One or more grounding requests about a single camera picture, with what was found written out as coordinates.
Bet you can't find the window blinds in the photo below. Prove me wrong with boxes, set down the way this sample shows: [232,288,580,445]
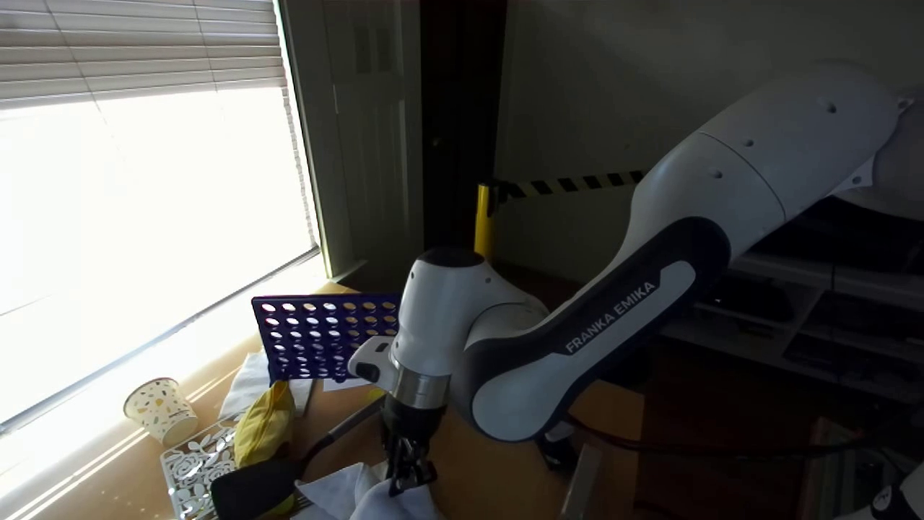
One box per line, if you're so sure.
[0,0,287,110]

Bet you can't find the blue connect four grid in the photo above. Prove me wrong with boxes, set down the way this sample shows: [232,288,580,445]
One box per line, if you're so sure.
[253,295,400,381]

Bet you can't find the black yellow barrier tape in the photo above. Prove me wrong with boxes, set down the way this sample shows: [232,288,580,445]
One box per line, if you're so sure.
[488,171,644,202]

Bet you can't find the left yellow barrier post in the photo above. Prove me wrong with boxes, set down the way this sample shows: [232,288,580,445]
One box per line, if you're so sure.
[475,185,499,260]

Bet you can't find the grey metal bar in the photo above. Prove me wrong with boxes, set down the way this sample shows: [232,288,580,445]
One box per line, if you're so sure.
[560,445,605,520]

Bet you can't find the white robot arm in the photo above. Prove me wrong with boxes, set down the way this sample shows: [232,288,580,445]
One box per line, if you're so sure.
[351,62,914,491]

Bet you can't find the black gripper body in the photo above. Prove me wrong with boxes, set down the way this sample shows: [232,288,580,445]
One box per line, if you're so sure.
[382,399,445,485]

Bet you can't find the white towel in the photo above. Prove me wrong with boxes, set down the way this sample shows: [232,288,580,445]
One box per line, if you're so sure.
[293,462,442,520]

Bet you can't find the white cloth under grid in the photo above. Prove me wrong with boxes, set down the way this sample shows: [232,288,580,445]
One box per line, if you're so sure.
[219,351,377,419]

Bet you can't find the white shelf unit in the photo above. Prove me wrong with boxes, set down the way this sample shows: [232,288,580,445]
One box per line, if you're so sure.
[663,195,924,405]

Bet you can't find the clear plastic tray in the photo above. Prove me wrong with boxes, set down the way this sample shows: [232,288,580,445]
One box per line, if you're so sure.
[160,429,235,520]

